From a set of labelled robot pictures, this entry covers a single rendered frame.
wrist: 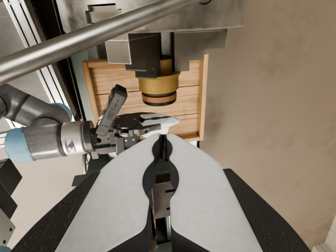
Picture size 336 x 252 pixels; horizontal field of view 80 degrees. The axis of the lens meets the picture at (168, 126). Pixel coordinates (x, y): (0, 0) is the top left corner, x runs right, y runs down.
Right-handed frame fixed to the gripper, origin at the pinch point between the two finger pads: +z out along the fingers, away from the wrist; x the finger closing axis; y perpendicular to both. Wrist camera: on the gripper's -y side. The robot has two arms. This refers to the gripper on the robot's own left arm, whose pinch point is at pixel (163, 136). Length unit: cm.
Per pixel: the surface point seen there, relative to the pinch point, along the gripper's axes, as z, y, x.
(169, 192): 43, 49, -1
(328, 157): 180, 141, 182
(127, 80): 49, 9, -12
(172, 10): 6.4, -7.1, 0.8
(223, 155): 153, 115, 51
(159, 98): 27.3, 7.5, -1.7
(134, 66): 22.5, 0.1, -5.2
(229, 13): 19.3, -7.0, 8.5
